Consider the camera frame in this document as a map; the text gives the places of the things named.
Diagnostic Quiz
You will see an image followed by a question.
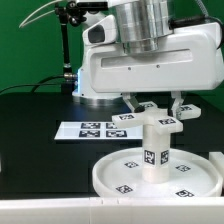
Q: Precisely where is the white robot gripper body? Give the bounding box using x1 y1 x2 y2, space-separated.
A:
87 24 224 93

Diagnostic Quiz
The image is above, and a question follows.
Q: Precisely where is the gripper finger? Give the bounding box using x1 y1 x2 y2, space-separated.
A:
171 91 183 118
122 93 145 113

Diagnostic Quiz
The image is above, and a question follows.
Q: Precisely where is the white cross-shaped table base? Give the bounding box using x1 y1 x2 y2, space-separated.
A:
112 104 201 135

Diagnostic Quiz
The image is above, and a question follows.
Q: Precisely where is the white round table top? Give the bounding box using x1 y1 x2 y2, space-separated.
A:
92 147 223 198

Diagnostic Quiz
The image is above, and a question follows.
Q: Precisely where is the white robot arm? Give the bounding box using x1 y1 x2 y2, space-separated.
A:
76 0 224 117

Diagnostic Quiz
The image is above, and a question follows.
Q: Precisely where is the white marker sheet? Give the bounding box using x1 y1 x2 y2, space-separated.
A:
55 122 143 140

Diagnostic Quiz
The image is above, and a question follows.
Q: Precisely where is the white block at right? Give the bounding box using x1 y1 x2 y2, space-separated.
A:
209 152 224 179

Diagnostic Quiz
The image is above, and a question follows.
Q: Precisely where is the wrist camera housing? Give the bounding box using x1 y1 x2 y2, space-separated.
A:
82 15 118 46

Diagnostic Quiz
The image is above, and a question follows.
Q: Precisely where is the black cable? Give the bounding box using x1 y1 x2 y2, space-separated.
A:
0 75 68 96

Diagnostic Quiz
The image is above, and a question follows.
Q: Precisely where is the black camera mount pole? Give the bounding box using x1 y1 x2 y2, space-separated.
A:
55 1 86 95

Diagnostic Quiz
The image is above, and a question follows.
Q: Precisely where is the white front rail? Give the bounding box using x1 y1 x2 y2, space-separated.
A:
0 197 224 224

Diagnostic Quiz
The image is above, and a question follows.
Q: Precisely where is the white cable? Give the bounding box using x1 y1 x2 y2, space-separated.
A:
18 0 64 29

